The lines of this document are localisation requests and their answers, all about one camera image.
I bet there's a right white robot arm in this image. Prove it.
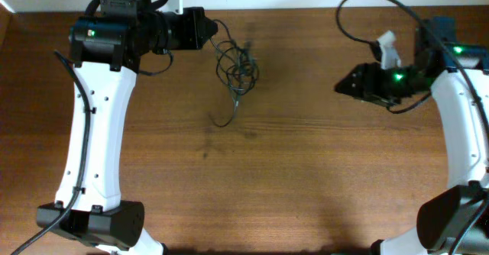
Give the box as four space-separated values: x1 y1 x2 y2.
335 17 488 254

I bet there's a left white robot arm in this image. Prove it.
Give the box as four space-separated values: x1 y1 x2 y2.
37 0 217 254

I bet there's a black thin usb cable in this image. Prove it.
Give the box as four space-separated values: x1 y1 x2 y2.
209 18 261 128

